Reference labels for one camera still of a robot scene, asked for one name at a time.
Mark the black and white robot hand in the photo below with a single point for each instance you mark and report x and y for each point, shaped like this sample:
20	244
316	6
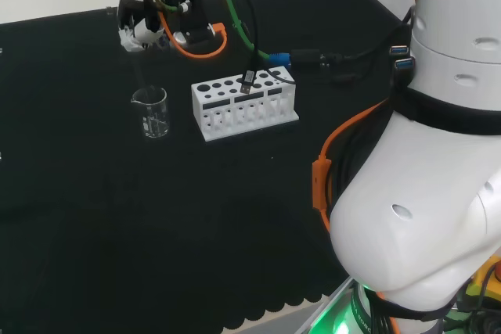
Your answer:
135	34

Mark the blue USB plug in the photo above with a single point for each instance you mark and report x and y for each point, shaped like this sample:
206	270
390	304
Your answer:
400	49
404	64

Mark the black adapter box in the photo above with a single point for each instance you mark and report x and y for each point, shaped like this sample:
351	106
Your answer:
309	58

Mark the clear glass beaker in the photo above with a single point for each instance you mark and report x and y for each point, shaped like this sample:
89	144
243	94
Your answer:
154	115

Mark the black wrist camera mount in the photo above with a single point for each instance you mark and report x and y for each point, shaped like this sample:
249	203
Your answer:
188	1

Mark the clear glass rod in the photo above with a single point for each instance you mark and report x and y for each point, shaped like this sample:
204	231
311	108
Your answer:
138	72

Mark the small clear cloth clip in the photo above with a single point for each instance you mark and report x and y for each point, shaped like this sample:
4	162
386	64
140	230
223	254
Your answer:
109	11

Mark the white test tube rack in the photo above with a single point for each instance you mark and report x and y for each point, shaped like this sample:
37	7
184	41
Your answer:
242	115

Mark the grey metal base plate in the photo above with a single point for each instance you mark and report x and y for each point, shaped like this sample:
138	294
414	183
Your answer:
325	306

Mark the black bench cloth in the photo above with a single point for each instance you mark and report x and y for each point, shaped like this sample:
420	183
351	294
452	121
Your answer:
117	212

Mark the yellow stop button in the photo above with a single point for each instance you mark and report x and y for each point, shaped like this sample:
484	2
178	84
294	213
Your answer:
485	277

